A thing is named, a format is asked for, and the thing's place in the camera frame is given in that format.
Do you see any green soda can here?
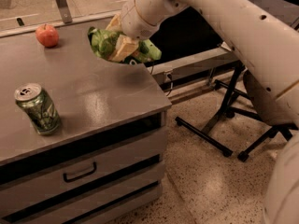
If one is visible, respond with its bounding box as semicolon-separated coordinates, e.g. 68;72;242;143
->
14;83;60;135

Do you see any grey drawer cabinet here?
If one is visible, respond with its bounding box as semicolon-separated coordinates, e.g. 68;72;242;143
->
0;23;171;224

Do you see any metal railing post left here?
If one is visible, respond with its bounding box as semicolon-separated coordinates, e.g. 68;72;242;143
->
55;0;72;23

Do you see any black drawer handle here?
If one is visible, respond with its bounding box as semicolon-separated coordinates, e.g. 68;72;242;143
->
63;161;97;183

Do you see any green rice chip bag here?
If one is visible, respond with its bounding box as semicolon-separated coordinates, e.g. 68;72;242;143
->
88;27;162;65

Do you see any dark office chair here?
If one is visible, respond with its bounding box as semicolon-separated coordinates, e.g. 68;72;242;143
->
237;70;297;161

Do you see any black tilted laptop stand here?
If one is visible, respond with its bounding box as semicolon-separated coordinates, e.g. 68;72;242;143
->
174;0;299;159

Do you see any red apple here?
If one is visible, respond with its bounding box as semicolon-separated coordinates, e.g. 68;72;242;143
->
36;24;59;48

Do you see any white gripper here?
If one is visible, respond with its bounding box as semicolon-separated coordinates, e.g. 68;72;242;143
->
107;0;156;63

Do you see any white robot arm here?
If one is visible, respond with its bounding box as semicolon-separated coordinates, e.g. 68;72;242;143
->
111;0;299;224

